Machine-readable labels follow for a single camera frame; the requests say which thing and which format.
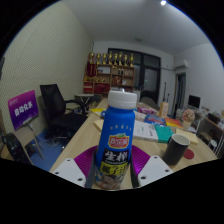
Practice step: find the blue white-capped drink bottle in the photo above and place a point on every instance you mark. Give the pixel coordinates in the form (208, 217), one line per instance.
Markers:
(115, 140)

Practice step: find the blue magazine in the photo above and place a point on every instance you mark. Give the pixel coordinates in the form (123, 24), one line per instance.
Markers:
(155, 120)

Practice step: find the black computer monitor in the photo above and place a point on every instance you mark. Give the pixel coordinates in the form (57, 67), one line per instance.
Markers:
(194, 101)

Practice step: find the flat round red coaster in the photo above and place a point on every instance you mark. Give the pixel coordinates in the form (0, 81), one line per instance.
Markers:
(190, 154)

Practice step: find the black mesh chair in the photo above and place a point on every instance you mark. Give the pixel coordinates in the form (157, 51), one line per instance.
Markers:
(15, 148)

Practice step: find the black office chair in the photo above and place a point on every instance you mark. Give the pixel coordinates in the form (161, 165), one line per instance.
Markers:
(58, 110)

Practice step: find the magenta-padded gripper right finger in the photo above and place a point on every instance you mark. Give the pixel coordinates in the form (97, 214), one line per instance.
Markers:
(143, 159)

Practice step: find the pink package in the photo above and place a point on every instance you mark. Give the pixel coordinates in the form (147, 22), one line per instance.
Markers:
(146, 110)

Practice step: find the standing orange card box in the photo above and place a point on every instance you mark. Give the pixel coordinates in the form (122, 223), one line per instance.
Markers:
(164, 110)

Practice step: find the yellow folder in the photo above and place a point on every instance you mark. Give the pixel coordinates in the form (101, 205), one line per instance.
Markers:
(97, 111)

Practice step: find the small white side table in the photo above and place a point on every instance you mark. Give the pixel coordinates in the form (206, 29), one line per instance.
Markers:
(84, 97)

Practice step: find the white printed booklet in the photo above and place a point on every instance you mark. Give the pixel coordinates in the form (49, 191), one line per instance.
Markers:
(145, 130)

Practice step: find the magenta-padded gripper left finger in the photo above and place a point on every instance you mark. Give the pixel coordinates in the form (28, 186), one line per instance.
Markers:
(83, 160)

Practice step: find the white air conditioner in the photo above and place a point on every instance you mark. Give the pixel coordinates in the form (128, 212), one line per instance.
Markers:
(181, 65)

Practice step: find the wooden shelf unit with trophies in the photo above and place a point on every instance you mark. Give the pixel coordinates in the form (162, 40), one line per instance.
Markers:
(108, 75)

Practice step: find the purple sign on stand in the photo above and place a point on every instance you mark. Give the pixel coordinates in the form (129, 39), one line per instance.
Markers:
(22, 109)

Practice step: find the small beige book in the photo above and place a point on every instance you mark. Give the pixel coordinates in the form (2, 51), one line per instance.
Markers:
(98, 126)

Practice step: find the orange book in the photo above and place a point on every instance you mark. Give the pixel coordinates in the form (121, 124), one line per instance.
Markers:
(174, 122)

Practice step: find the wide beige book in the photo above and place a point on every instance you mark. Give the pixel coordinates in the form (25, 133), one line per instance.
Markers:
(187, 136)

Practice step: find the pink flowers in white pot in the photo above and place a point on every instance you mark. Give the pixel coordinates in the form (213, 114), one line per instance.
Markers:
(188, 116)

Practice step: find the black cup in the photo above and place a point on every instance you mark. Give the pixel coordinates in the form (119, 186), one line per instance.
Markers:
(175, 150)

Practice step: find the long cluttered side desk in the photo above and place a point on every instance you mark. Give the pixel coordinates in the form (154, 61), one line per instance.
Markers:
(211, 125)

